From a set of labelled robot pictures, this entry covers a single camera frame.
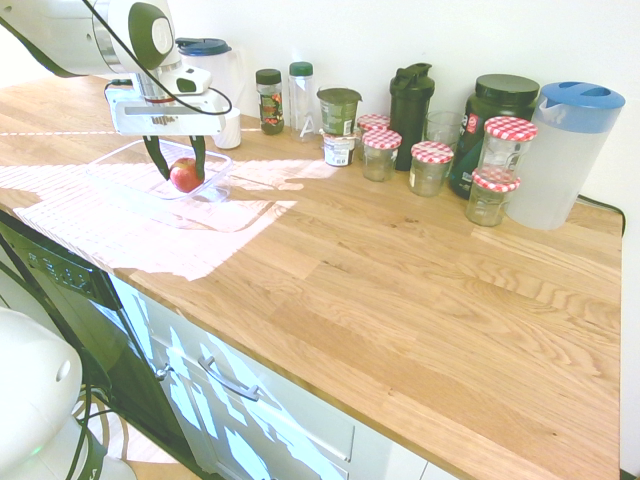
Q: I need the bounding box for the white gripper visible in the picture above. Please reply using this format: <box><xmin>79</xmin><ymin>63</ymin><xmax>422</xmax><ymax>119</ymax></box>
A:
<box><xmin>104</xmin><ymin>82</ymin><xmax>242</xmax><ymax>184</ymax></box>

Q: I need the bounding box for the red apple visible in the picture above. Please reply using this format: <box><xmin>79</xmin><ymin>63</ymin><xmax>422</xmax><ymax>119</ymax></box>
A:
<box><xmin>168</xmin><ymin>157</ymin><xmax>205</xmax><ymax>194</ymax></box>

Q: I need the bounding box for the clear plastic rectangular container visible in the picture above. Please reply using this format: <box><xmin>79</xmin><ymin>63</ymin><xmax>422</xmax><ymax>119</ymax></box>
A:
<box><xmin>85</xmin><ymin>138</ymin><xmax>235</xmax><ymax>203</ymax></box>

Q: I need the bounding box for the white ribbed mug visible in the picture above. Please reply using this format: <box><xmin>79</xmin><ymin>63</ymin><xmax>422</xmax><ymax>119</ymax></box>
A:
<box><xmin>213</xmin><ymin>107</ymin><xmax>244</xmax><ymax>151</ymax></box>

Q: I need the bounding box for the coffee jar with dark lid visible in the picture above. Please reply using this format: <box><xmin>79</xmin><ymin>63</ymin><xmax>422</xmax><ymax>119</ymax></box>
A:
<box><xmin>255</xmin><ymin>68</ymin><xmax>285</xmax><ymax>136</ymax></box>

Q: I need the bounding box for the clear jar with blue lid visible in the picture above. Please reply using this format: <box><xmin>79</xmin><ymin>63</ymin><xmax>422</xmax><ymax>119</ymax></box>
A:
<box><xmin>174</xmin><ymin>37</ymin><xmax>246</xmax><ymax>114</ymax></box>

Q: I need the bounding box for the clear bottle with green lid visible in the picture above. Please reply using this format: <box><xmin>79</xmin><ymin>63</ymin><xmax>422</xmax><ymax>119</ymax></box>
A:
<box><xmin>288</xmin><ymin>61</ymin><xmax>321</xmax><ymax>144</ymax></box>

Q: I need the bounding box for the black dishwasher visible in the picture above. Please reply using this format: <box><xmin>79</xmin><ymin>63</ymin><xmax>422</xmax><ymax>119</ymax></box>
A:
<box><xmin>0</xmin><ymin>219</ymin><xmax>201</xmax><ymax>476</ymax></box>

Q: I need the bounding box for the white yogurt cup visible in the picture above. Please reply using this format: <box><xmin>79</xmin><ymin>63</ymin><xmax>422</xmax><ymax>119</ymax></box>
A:
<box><xmin>322</xmin><ymin>130</ymin><xmax>362</xmax><ymax>168</ymax></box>

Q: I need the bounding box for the green plastic tub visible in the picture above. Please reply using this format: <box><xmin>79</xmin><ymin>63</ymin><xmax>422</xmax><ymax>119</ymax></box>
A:
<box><xmin>316</xmin><ymin>87</ymin><xmax>363</xmax><ymax>136</ymax></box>

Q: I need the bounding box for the glass jar red checked lid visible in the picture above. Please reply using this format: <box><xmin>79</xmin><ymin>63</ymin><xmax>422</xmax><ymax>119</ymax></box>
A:
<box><xmin>477</xmin><ymin>116</ymin><xmax>540</xmax><ymax>184</ymax></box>
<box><xmin>360</xmin><ymin>129</ymin><xmax>403</xmax><ymax>183</ymax></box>
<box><xmin>464</xmin><ymin>169</ymin><xmax>521</xmax><ymax>228</ymax></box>
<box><xmin>408</xmin><ymin>140</ymin><xmax>455</xmax><ymax>198</ymax></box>
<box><xmin>356</xmin><ymin>113</ymin><xmax>392</xmax><ymax>151</ymax></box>

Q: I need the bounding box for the black shaker bottle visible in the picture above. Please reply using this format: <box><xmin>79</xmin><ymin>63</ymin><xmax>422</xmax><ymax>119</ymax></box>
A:
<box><xmin>389</xmin><ymin>62</ymin><xmax>434</xmax><ymax>172</ymax></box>

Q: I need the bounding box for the clear glass tumbler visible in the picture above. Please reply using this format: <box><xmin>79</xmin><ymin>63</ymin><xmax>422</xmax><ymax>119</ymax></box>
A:
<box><xmin>423</xmin><ymin>110</ymin><xmax>464</xmax><ymax>151</ymax></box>

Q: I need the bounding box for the dark Vega protein tub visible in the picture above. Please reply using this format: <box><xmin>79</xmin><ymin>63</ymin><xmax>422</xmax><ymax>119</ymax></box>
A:
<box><xmin>448</xmin><ymin>73</ymin><xmax>542</xmax><ymax>201</ymax></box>

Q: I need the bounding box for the translucent pitcher with blue lid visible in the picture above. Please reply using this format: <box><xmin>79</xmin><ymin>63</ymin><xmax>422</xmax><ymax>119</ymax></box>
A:
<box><xmin>503</xmin><ymin>81</ymin><xmax>627</xmax><ymax>231</ymax></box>

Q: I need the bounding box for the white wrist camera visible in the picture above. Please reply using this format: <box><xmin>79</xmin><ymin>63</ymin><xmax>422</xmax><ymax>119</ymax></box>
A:
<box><xmin>158</xmin><ymin>63</ymin><xmax>213</xmax><ymax>96</ymax></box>

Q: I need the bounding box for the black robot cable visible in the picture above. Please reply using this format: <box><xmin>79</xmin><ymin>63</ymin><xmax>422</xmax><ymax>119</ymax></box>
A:
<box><xmin>82</xmin><ymin>0</ymin><xmax>234</xmax><ymax>117</ymax></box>

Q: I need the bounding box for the metal drawer handle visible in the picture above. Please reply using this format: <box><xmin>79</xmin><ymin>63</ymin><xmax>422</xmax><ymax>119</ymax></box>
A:
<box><xmin>197</xmin><ymin>355</ymin><xmax>261</xmax><ymax>403</ymax></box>

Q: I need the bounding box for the white drawer with handle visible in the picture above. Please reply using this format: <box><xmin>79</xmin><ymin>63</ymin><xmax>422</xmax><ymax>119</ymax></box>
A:
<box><xmin>109</xmin><ymin>274</ymin><xmax>431</xmax><ymax>480</ymax></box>

